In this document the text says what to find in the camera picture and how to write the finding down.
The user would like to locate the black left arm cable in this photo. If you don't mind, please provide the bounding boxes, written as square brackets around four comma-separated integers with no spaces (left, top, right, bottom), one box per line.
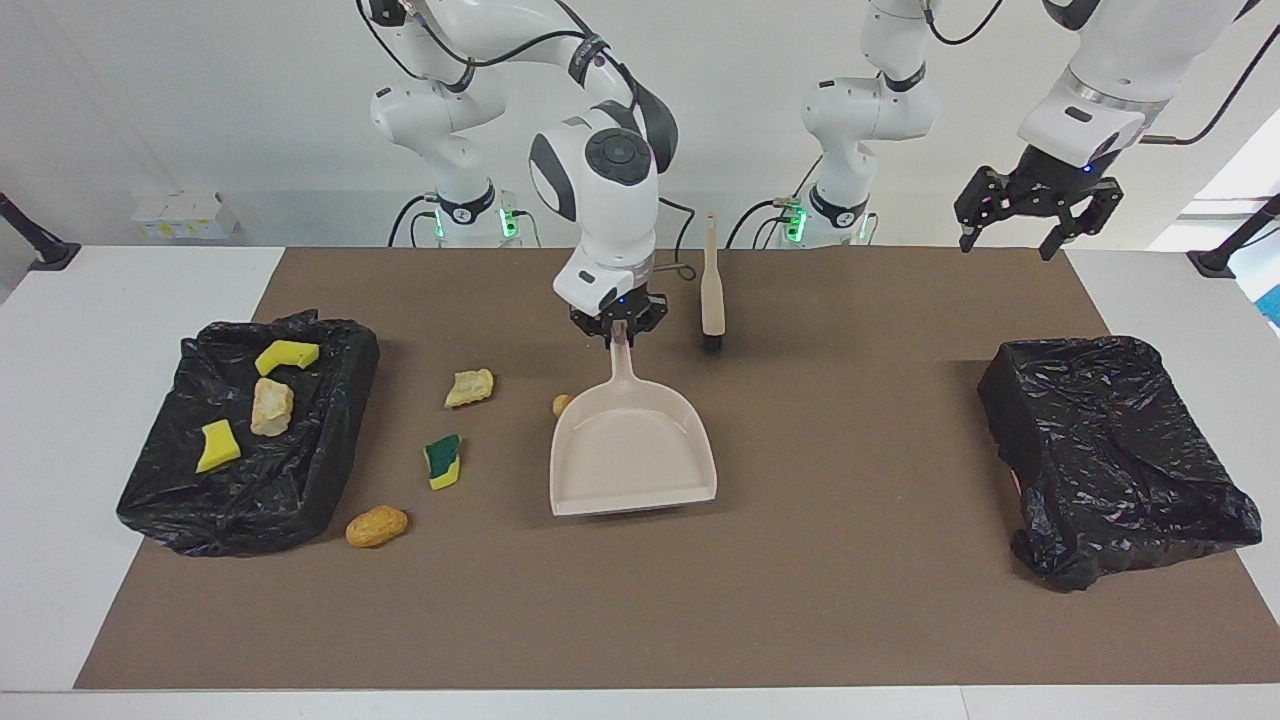
[925,0,1280,148]

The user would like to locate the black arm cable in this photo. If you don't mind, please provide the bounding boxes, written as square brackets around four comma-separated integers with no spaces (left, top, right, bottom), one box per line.
[925,0,1280,148]
[358,0,701,283]

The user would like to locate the orange striped croissant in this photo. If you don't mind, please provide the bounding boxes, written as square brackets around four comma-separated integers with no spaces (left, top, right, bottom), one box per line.
[250,377,296,438]

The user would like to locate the green and yellow sponge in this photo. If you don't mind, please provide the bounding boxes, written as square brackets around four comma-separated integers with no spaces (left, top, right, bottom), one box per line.
[423,434,463,492]
[255,340,321,378]

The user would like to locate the black clamp stand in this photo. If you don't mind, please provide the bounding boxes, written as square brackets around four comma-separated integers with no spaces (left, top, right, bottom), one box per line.
[1187,193,1280,279]
[0,190,83,273]

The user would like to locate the peanut shaped bread roll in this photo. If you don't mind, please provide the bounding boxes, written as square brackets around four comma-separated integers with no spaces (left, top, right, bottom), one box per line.
[345,505,410,549]

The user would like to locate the black bag lined bin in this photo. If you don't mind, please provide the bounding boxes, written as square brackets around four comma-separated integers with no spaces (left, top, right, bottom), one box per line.
[977,335,1264,593]
[116,310,381,558]

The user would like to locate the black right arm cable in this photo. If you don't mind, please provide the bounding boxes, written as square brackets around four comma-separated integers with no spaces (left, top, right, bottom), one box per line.
[358,0,701,283]

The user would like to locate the beige hand brush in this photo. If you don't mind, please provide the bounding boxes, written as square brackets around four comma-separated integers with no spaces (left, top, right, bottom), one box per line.
[698,212,727,353]

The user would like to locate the pale bread chunk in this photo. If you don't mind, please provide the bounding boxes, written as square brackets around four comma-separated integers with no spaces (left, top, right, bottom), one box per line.
[444,368,496,410]

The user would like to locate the beige plastic dustpan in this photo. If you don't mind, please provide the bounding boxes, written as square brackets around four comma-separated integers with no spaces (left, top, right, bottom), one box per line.
[549,335,718,518]

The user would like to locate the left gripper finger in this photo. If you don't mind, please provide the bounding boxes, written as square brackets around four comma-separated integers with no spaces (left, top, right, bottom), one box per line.
[1038,188,1123,263]
[955,168,1011,253]

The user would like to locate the brown table mat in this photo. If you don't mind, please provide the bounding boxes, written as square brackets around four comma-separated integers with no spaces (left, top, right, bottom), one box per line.
[75,247,1280,691]

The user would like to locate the white power strip box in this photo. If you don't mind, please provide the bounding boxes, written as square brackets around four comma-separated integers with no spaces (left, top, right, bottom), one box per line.
[132,192,239,241]

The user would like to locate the black base cable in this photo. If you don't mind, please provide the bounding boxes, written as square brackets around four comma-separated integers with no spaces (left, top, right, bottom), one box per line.
[388,195,441,248]
[725,198,806,249]

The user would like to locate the plain yellow sponge piece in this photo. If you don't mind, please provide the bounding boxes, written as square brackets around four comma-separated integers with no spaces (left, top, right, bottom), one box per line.
[195,419,243,475]

